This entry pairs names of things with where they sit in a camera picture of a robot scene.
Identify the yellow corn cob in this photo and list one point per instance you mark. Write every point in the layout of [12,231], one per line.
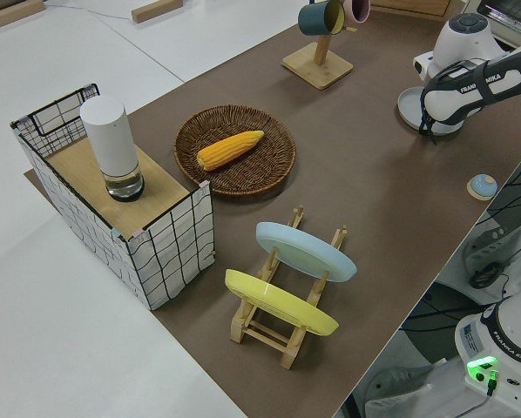
[228,150]

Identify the yellow plate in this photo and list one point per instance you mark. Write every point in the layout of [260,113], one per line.
[278,302]

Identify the pink mug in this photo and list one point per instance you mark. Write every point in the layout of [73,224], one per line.
[358,8]

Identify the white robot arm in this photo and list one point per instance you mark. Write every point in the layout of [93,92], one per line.
[461,39]

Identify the wooden block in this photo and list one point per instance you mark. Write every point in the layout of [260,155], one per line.
[12,13]
[156,9]

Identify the round wicker basket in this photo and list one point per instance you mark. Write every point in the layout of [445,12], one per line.
[243,174]

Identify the wooden mug tree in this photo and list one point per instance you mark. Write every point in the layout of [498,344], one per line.
[317,65]

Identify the wooden drawer cabinet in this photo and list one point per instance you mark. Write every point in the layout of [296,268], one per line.
[417,6]

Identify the light blue plate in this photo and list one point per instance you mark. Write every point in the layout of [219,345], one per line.
[304,250]

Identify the teal mug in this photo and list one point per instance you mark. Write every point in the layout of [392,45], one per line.
[315,19]

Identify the gray plate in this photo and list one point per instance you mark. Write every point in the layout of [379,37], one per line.
[408,106]

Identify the wooden dish rack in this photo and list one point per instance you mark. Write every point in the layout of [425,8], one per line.
[262,336]

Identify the blue dome on wooden base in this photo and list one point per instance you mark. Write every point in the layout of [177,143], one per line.
[482,186]

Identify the white toaster oven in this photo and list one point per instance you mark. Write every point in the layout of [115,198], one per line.
[511,17]

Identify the white cylinder container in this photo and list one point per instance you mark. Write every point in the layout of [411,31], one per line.
[110,139]

